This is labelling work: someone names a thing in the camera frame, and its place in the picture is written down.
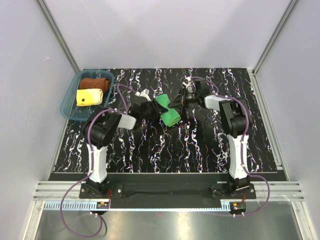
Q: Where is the left aluminium frame post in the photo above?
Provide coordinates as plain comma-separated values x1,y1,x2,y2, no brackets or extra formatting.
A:
35,0,81,73

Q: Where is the aluminium frame rail front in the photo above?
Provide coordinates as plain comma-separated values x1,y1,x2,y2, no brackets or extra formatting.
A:
33,181,304,212

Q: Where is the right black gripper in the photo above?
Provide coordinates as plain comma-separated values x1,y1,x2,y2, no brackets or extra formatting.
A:
168,87,200,110

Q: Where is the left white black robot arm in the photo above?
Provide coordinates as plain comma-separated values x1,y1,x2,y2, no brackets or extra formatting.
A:
82,99,169,198

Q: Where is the brown towel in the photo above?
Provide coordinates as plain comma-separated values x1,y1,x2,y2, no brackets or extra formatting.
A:
79,77,111,93

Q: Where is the right aluminium frame post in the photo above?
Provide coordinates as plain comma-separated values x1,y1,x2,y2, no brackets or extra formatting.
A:
252,0,300,76

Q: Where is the yellow towel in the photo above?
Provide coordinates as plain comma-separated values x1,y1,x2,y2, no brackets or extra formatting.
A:
76,88,104,107

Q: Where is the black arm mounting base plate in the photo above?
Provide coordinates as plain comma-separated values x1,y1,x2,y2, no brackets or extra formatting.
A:
79,173,257,200

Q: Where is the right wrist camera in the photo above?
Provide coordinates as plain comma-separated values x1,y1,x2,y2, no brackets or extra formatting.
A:
182,76,193,93

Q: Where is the teal transparent plastic bin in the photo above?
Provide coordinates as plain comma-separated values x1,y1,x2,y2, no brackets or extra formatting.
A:
60,69,115,122

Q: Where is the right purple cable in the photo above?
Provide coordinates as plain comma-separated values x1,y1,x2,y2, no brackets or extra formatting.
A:
191,76,270,218

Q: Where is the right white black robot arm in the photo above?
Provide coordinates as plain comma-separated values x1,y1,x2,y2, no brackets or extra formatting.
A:
168,77,251,199

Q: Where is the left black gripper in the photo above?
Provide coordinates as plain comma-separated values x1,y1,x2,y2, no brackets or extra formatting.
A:
140,98,168,120

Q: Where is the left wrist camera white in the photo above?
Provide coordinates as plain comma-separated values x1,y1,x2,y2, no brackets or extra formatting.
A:
135,88,151,102

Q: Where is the aluminium frame post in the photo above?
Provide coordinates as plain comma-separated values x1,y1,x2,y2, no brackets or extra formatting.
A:
35,0,81,73
252,0,300,76

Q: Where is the green towel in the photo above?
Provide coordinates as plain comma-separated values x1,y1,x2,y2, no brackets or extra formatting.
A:
155,94,181,127

